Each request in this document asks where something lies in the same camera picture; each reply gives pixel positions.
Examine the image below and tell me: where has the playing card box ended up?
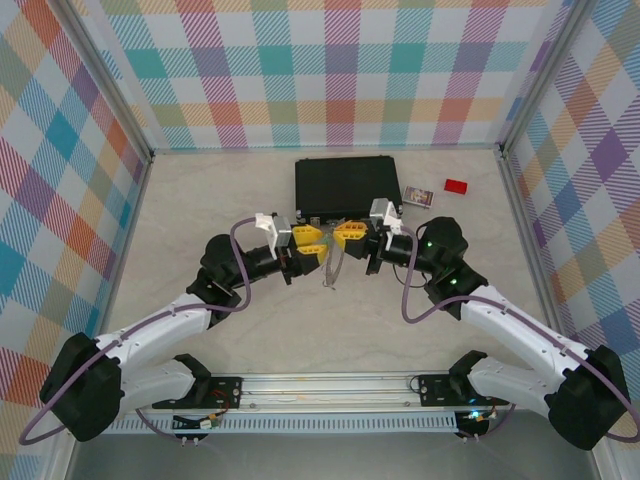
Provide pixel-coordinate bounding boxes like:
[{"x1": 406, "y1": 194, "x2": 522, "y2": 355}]
[{"x1": 402, "y1": 185, "x2": 435, "y2": 207}]

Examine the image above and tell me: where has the small black adapter box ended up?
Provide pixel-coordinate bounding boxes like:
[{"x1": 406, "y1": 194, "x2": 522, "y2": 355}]
[
  {"x1": 455, "y1": 409, "x2": 494, "y2": 437},
  {"x1": 172, "y1": 413, "x2": 222, "y2": 432}
]

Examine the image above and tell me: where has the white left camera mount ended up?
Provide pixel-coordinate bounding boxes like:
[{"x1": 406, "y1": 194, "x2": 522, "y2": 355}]
[{"x1": 254, "y1": 213, "x2": 281, "y2": 261}]

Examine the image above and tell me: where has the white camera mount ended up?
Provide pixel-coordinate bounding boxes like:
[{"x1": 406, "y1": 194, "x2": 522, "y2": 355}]
[
  {"x1": 254, "y1": 213, "x2": 281, "y2": 261},
  {"x1": 377, "y1": 202, "x2": 405, "y2": 236}
]

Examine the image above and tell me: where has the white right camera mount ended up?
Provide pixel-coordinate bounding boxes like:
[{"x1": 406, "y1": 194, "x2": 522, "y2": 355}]
[{"x1": 377, "y1": 202, "x2": 405, "y2": 236}]

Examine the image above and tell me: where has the black case with metal handle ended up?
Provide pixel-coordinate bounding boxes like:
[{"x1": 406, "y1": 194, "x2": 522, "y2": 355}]
[{"x1": 293, "y1": 156, "x2": 404, "y2": 227}]

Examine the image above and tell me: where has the aluminium floor frame rail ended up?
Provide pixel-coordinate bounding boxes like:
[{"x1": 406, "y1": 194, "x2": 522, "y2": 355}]
[
  {"x1": 149, "y1": 145, "x2": 504, "y2": 156},
  {"x1": 498, "y1": 152, "x2": 611, "y2": 480},
  {"x1": 47, "y1": 154, "x2": 154, "y2": 480}
]

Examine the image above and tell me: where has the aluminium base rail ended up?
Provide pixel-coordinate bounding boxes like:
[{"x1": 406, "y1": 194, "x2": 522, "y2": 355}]
[{"x1": 149, "y1": 373, "x2": 524, "y2": 412}]

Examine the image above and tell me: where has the grey slotted cable duct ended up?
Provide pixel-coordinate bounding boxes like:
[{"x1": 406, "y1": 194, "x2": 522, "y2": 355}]
[{"x1": 79, "y1": 412, "x2": 501, "y2": 435}]

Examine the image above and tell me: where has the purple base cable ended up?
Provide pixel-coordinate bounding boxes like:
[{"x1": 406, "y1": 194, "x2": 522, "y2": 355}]
[
  {"x1": 457, "y1": 399, "x2": 520, "y2": 442},
  {"x1": 134, "y1": 397, "x2": 201, "y2": 441}
]

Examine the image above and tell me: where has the aluminium frame post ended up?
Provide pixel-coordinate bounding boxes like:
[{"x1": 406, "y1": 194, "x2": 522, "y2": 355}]
[
  {"x1": 499, "y1": 0, "x2": 590, "y2": 156},
  {"x1": 60, "y1": 0, "x2": 155, "y2": 161}
]

